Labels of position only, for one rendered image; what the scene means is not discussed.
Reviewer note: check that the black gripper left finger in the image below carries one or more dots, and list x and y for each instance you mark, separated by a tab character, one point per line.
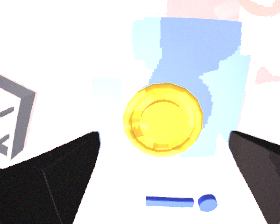
47	189

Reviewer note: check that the yellow plate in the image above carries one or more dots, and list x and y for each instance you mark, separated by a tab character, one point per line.
163	119

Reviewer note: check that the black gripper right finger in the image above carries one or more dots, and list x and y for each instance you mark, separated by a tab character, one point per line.
259	164

